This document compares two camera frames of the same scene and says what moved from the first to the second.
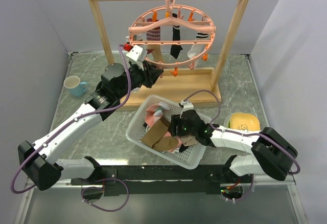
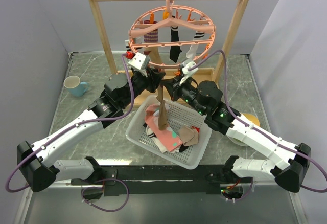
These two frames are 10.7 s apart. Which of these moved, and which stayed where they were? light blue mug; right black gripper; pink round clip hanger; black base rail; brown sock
Moved: right black gripper; brown sock
Stayed: black base rail; light blue mug; pink round clip hanger
